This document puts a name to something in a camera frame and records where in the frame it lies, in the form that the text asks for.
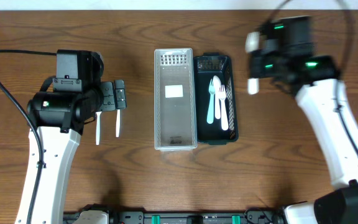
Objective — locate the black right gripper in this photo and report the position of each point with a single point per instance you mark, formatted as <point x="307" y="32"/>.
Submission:
<point x="257" y="64"/>

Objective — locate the white plastic fork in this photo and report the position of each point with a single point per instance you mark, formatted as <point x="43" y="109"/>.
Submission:
<point x="252" y="47"/>
<point x="222" y="98"/>

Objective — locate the pale pink plastic spoon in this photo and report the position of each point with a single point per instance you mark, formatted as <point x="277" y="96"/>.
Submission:
<point x="217" y="85"/>

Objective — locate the mint green plastic fork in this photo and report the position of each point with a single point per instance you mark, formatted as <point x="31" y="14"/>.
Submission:
<point x="210" y="113"/>

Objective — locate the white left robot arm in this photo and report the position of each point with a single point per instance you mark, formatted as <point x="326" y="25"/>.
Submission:
<point x="58" y="112"/>

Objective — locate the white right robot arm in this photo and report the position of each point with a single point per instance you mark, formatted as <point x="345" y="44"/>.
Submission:
<point x="325" y="104"/>

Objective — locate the dark green perforated basket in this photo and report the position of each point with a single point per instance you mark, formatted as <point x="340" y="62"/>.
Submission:
<point x="205" y="68"/>

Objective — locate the clear perforated plastic basket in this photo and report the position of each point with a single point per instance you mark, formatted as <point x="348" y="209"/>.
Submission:
<point x="174" y="118"/>

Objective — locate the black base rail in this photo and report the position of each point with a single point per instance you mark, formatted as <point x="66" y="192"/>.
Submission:
<point x="95" y="213"/>

